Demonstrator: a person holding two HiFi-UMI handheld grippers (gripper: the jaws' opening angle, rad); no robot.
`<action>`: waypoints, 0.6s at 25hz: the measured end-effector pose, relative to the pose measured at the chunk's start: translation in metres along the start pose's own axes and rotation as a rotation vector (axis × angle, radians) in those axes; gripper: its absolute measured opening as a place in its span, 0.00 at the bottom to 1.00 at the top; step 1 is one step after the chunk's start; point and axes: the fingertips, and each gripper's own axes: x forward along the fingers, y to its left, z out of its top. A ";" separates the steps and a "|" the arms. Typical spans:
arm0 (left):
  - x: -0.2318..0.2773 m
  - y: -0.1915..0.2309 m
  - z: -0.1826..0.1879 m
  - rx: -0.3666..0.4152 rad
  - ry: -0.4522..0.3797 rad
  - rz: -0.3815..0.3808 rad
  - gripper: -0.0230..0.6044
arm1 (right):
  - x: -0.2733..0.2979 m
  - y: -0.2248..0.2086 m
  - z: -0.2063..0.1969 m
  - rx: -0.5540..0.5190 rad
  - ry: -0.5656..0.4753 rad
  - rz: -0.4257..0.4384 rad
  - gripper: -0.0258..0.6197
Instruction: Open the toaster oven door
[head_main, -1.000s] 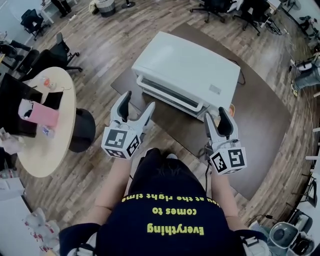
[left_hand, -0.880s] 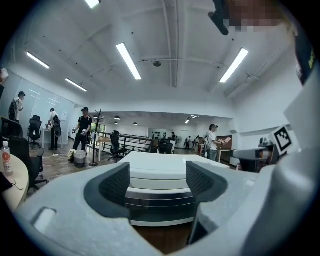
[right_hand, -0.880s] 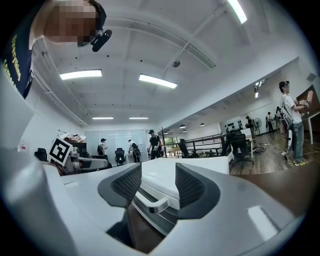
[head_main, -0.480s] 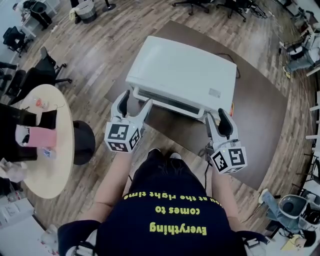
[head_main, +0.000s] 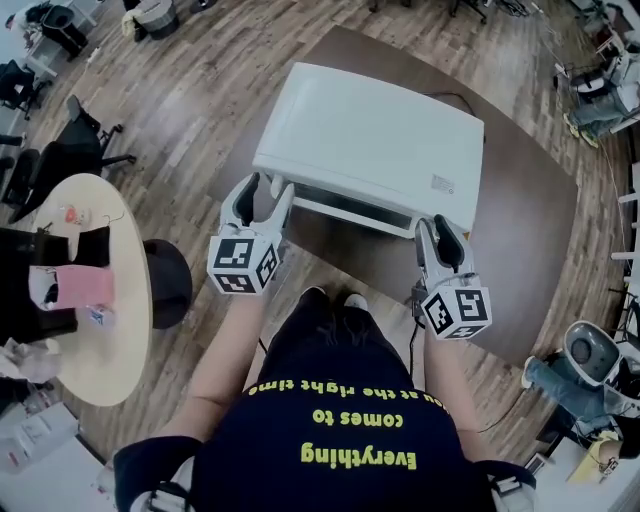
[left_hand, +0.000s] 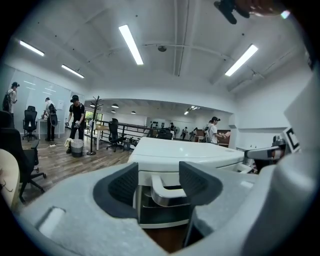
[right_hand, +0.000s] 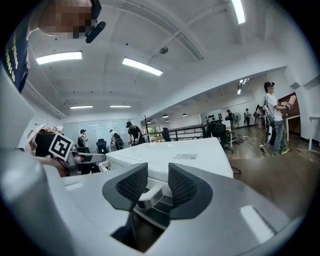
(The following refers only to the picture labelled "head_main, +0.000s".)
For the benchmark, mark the white cardboard box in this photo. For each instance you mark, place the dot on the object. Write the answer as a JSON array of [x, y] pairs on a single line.
[[35, 435]]

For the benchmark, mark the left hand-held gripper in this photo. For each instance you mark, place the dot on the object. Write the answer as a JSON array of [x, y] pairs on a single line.
[[232, 255]]

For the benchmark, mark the red label plastic bottle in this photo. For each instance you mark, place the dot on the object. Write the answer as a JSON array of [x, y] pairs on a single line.
[[76, 215]]

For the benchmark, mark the crumpled beige plastic bag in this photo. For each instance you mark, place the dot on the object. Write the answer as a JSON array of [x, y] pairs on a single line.
[[25, 360]]

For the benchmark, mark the person's left white shoe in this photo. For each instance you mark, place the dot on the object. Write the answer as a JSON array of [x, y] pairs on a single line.
[[315, 292]]

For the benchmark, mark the person's right forearm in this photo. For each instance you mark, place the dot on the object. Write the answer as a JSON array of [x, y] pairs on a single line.
[[447, 380]]

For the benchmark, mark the person's white shoe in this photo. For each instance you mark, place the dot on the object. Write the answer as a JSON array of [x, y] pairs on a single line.
[[357, 301], [315, 292]]

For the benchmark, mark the dark wooden table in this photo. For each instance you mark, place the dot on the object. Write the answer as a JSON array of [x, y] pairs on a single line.
[[525, 210]]

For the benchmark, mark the round beige table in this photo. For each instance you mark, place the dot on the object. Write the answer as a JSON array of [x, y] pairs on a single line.
[[110, 350]]

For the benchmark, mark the blue label plastic bottle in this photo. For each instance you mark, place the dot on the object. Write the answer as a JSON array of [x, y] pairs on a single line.
[[99, 316]]

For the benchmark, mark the person's right white shoe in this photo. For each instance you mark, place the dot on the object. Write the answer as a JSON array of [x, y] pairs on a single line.
[[357, 301]]

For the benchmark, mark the large black bag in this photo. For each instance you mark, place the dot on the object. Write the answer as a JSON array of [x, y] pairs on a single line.
[[20, 280]]

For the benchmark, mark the person's black trousers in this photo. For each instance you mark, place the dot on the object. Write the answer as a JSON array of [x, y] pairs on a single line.
[[335, 350]]

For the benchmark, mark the pink paper bag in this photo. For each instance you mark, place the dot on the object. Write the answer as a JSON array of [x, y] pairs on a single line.
[[85, 287]]

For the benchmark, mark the white glass oven door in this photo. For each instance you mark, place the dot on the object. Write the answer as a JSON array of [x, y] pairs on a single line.
[[350, 212]]

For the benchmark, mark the white oven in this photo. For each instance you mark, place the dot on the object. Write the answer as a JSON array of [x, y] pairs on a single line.
[[370, 130]]

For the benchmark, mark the yellow cloth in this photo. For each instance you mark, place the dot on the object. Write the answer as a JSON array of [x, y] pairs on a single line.
[[130, 25]]

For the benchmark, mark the grey laundry basket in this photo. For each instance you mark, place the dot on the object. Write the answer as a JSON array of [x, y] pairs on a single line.
[[160, 20]]

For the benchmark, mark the white grey round appliance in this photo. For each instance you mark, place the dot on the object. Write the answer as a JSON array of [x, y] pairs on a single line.
[[592, 350]]

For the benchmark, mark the person's left forearm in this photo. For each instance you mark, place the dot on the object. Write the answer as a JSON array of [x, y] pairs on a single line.
[[225, 360]]

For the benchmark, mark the small black pouch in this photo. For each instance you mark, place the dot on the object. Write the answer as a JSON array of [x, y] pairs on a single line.
[[94, 247]]

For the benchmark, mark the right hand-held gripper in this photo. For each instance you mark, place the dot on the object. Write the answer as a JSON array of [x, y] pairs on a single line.
[[457, 307]]

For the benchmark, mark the person's black printed shirt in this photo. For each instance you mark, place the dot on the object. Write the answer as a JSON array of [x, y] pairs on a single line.
[[340, 450]]

